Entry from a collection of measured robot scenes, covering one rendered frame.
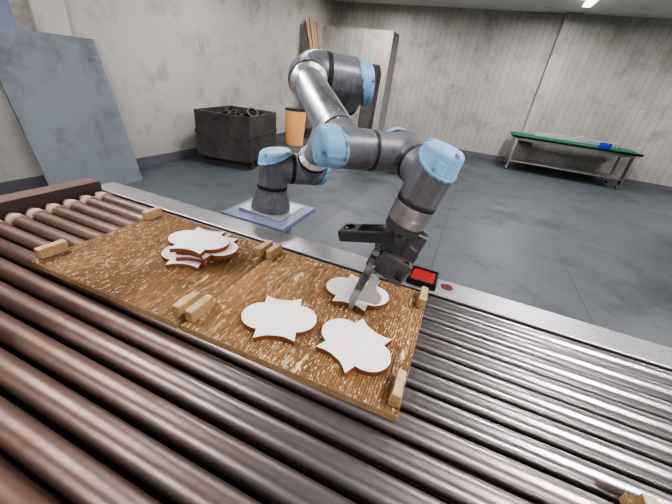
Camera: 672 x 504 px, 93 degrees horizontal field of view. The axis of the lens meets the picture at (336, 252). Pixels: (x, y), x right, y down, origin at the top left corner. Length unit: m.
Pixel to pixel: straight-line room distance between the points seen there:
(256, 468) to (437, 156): 0.51
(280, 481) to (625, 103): 9.37
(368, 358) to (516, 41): 8.83
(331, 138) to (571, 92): 8.79
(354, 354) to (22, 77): 4.03
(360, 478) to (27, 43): 4.31
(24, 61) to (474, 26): 7.96
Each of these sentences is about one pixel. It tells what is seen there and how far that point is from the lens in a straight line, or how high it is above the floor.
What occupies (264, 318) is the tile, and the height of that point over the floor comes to 0.95.
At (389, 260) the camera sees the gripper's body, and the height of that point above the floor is 1.07.
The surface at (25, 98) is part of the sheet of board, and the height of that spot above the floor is 0.89.
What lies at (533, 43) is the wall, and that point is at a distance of 9.18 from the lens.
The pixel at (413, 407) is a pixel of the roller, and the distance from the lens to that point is 0.59.
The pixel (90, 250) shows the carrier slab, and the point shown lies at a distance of 0.97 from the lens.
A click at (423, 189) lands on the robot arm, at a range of 0.56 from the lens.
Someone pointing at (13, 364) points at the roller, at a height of 0.92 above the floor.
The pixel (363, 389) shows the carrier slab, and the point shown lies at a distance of 0.55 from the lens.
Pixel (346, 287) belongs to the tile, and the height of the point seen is 0.95.
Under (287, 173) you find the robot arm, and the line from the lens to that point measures 1.22.
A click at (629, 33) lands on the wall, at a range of 9.47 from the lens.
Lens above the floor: 1.36
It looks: 28 degrees down
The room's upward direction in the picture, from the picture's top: 7 degrees clockwise
